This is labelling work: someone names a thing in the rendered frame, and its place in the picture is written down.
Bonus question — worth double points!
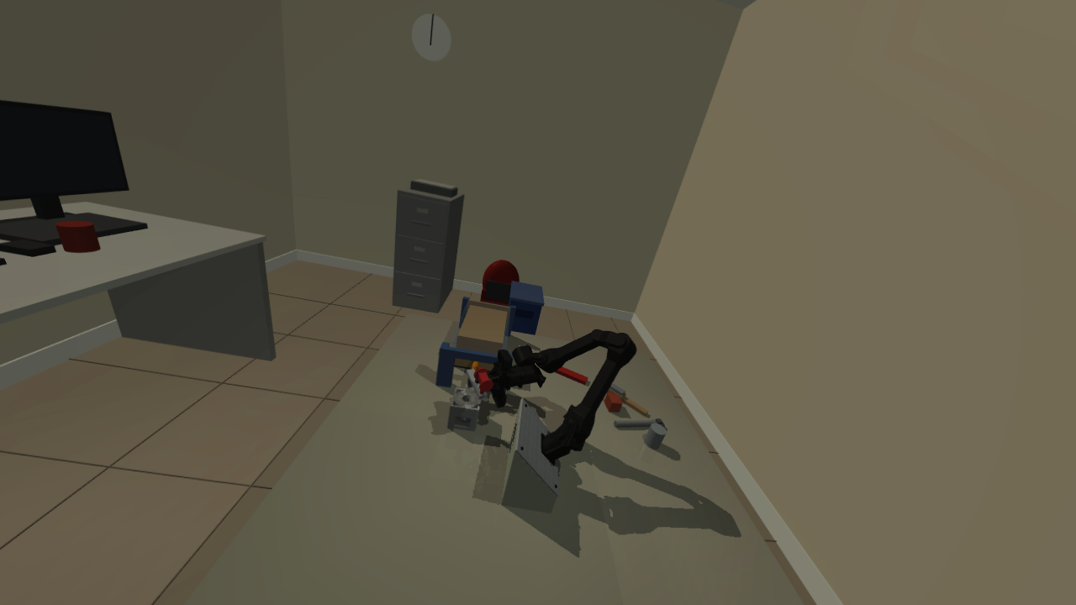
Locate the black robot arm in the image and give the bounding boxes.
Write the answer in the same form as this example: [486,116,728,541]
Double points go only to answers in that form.
[512,329,637,465]

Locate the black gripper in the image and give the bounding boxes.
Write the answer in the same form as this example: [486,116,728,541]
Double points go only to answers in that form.
[489,350,526,408]

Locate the grey cylinder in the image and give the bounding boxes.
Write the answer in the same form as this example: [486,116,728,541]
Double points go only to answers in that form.
[645,423,667,450]

